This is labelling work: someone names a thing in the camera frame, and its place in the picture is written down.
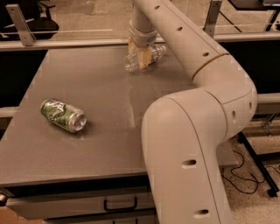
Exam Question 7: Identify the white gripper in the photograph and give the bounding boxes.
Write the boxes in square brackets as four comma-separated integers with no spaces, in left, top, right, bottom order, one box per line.
[128,5,158,69]

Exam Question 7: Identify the clear plastic water bottle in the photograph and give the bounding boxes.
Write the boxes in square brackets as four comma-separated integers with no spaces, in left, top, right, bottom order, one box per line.
[124,45,166,73]

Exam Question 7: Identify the grey cabinet drawer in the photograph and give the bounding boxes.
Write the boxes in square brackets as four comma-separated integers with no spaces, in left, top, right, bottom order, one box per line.
[7,189,154,220]

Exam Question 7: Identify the crushed green soda can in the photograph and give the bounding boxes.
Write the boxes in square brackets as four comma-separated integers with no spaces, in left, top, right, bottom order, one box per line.
[40,99,87,133]

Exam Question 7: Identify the metal rail bracket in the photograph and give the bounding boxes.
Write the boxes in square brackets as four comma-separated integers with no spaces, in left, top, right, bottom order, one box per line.
[6,4,35,46]
[203,0,222,37]

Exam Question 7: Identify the dark desk top corner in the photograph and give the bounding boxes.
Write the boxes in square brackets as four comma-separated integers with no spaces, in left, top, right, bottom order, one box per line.
[228,0,280,11]

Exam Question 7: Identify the grey metal guard rail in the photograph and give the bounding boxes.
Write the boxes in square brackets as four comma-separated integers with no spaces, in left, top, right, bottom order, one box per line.
[0,31,280,52]

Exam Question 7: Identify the black floor cable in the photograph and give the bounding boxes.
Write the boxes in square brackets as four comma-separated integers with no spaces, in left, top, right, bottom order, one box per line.
[221,150,280,195]

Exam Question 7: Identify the black stand leg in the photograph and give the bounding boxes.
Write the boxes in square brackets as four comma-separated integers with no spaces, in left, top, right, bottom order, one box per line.
[238,132,280,198]

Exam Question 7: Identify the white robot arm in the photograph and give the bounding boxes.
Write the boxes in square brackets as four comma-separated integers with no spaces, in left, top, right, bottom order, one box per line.
[130,0,257,224]

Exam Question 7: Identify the left metal rail bracket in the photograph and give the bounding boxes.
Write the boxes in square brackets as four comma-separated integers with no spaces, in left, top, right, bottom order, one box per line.
[6,4,35,46]

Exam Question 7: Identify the black office chair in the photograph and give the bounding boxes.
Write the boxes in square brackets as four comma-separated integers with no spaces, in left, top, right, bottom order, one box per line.
[0,0,59,41]

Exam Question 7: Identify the black drawer handle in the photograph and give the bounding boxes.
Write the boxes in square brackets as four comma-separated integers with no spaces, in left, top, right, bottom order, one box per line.
[103,197,138,213]

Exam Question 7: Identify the right metal rail bracket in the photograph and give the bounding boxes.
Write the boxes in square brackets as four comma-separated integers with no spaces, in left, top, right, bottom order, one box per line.
[203,0,222,37]

